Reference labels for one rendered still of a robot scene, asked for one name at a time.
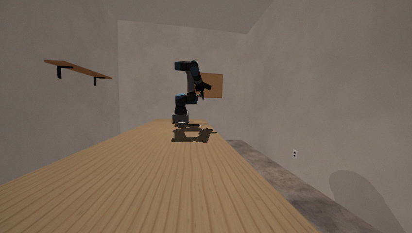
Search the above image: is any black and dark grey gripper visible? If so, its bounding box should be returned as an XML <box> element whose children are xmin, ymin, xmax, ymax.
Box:
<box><xmin>194</xmin><ymin>81</ymin><xmax>205</xmax><ymax>100</ymax></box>

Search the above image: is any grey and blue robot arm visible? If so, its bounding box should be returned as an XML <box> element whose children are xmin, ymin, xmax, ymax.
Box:
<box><xmin>174</xmin><ymin>60</ymin><xmax>212</xmax><ymax>115</ymax></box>

